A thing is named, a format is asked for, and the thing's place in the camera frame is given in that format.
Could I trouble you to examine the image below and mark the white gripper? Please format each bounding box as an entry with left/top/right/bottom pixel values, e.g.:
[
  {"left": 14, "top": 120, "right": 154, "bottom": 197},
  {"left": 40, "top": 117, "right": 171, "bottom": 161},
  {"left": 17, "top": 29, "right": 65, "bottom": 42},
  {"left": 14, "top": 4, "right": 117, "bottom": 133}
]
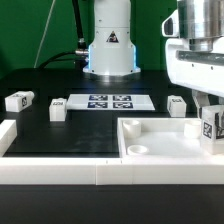
[{"left": 162, "top": 10, "right": 224, "bottom": 118}]

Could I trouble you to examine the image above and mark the white U-shaped fence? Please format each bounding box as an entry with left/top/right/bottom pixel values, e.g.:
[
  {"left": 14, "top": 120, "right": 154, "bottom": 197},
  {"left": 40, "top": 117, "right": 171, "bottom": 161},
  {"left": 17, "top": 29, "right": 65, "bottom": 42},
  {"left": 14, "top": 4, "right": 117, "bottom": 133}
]
[{"left": 0, "top": 120, "right": 224, "bottom": 185}]

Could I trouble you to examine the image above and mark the white square table top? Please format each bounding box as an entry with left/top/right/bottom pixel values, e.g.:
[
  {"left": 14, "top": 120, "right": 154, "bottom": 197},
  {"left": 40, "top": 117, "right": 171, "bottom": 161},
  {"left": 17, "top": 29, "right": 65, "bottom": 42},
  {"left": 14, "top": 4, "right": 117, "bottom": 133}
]
[{"left": 117, "top": 118, "right": 224, "bottom": 158}]

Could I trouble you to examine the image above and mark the black cable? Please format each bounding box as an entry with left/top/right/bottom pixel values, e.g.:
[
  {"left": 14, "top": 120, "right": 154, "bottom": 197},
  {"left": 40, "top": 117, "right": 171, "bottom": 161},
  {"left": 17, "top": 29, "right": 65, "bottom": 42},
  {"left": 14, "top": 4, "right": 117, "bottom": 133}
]
[{"left": 37, "top": 0, "right": 88, "bottom": 70}]

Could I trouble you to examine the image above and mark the white tag sheet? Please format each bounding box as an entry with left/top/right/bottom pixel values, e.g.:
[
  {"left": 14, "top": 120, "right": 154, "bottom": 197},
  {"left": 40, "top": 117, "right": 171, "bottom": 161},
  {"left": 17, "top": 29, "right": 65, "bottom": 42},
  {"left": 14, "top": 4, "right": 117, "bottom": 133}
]
[{"left": 67, "top": 94, "right": 155, "bottom": 111}]

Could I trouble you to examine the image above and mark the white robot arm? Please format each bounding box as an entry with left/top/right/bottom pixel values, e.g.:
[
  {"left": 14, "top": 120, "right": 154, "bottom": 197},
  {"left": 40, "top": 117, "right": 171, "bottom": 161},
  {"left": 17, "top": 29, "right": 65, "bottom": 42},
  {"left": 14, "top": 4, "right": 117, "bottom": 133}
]
[{"left": 83, "top": 0, "right": 224, "bottom": 108}]

